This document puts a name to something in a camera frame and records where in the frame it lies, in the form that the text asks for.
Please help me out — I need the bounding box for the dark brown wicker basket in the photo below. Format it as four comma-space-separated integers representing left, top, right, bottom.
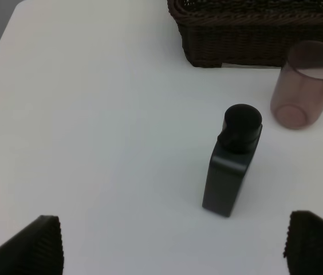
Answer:
167, 1, 323, 68

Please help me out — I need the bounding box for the translucent pink plastic cup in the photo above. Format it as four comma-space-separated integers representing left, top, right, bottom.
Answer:
270, 41, 323, 129

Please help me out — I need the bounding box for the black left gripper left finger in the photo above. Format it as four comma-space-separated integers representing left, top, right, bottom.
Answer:
0, 215, 64, 274

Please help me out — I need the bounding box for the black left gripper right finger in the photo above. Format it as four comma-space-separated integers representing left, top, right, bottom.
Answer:
283, 210, 323, 275

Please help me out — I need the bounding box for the dark green pump bottle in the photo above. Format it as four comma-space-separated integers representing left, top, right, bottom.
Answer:
202, 104, 262, 218

